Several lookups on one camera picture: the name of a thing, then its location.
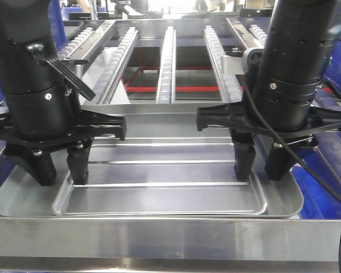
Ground small silver ribbed tray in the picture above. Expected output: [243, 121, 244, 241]
[52, 136, 267, 217]

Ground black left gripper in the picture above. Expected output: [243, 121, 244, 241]
[0, 110, 127, 186]

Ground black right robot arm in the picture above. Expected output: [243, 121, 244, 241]
[197, 1, 341, 180]

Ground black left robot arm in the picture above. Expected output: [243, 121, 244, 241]
[0, 1, 126, 186]

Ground stacked blue crate right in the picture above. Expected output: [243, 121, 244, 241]
[292, 38, 341, 220]

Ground red white floor stand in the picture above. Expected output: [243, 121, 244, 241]
[123, 47, 244, 99]

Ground black cable bundle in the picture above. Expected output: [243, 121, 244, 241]
[26, 42, 97, 101]

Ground large silver base tray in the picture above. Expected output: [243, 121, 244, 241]
[0, 104, 303, 218]

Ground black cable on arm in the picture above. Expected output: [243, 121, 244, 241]
[241, 53, 341, 273]

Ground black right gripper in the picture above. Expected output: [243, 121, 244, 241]
[196, 102, 341, 180]

